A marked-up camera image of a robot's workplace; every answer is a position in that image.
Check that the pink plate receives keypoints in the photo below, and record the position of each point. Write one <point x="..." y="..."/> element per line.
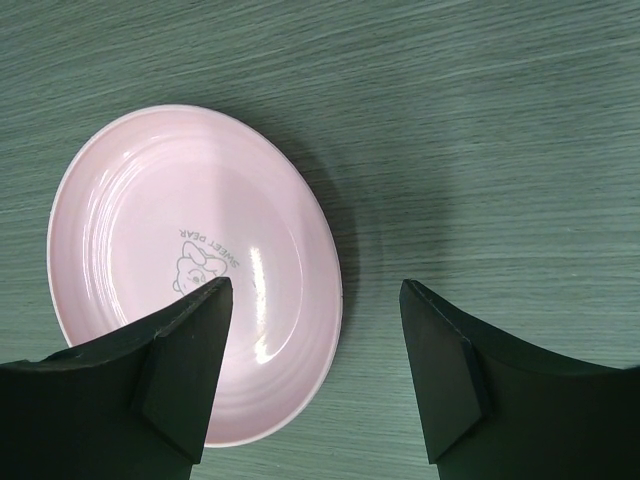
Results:
<point x="166" y="198"/>

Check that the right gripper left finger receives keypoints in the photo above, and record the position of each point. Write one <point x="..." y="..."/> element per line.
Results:
<point x="133" y="404"/>

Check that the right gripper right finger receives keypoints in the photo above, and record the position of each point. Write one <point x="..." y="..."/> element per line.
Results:
<point x="493" y="406"/>

